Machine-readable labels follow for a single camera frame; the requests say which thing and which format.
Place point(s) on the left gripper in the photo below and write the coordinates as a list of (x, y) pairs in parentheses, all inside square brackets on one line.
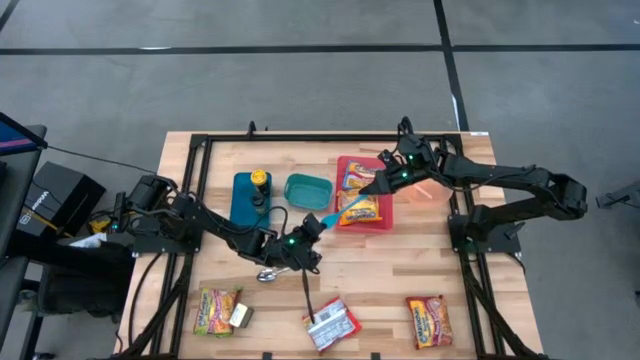
[(295, 252)]

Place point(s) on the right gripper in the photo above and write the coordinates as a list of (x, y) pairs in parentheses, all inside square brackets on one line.
[(410, 167)]

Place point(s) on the yellow blue ramen packet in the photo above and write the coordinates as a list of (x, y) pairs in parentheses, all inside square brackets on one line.
[(355, 175)]

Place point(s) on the teal plastic spoon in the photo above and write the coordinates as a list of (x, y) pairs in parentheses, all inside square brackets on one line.
[(345, 210)]

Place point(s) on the translucent orange plastic bowl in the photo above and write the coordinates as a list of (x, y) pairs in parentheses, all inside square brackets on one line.
[(435, 192)]

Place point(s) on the dark metal spoon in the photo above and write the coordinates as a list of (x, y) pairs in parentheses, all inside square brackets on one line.
[(308, 300)]

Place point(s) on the small pale tin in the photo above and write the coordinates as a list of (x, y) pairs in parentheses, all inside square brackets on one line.
[(241, 315)]

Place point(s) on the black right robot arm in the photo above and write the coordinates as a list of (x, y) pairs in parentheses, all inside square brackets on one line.
[(500, 172)]

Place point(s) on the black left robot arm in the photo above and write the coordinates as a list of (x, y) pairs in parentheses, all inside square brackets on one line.
[(210, 225)]

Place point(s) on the red rectangular plastic tray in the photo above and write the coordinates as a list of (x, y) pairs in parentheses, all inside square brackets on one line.
[(387, 215)]

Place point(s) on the small teal plastic basket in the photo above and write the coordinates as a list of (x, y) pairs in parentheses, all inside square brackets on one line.
[(307, 192)]

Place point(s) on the silver metal spoon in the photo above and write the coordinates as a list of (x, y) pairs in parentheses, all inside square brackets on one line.
[(265, 275)]

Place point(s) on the blue rectangular plastic bin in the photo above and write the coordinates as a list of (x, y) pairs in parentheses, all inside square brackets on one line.
[(242, 210)]

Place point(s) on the red ramen packet silver back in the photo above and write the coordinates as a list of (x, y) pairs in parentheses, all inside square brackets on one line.
[(335, 327)]

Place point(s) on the small white label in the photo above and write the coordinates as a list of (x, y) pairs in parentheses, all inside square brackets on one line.
[(479, 133)]

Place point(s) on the pink green ramen packet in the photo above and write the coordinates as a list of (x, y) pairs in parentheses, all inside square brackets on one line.
[(212, 312)]

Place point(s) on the red orange ramen packet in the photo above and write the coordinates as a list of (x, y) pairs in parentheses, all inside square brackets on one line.
[(430, 322)]

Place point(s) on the white cloth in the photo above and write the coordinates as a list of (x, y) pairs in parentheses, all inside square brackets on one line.
[(90, 242)]

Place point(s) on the black bag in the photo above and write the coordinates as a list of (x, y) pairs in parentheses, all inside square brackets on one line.
[(75, 285)]

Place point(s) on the black box white print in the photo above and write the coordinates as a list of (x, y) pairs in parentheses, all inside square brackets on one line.
[(55, 200)]

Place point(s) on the black desk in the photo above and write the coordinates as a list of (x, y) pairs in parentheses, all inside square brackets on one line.
[(15, 200)]

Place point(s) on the black monitor blue screen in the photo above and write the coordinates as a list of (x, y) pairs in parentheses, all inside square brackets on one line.
[(15, 137)]

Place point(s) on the black metal table frame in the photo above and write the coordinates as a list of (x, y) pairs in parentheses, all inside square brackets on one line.
[(325, 137)]

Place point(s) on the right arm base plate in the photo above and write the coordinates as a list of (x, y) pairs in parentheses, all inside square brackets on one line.
[(500, 245)]

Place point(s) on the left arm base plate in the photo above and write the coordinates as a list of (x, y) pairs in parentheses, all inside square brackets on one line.
[(165, 246)]

